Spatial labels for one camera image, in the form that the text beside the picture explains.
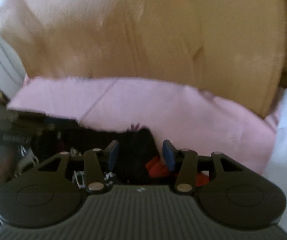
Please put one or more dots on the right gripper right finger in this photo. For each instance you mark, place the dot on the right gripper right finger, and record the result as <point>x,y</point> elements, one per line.
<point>182,163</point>

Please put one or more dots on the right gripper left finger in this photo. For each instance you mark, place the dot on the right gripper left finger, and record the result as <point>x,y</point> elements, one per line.
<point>96,161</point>

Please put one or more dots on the black red white patterned garment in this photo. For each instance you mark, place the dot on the black red white patterned garment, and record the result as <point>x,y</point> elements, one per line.
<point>138,161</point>

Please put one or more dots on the person's left hand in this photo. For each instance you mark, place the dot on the person's left hand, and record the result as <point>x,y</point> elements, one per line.
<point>8,162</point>

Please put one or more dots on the pink deer print bedsheet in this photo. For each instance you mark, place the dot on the pink deer print bedsheet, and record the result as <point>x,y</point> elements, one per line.
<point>187,117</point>

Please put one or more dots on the wood grain headboard panel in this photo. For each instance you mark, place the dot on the wood grain headboard panel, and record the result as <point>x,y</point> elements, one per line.
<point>233,48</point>

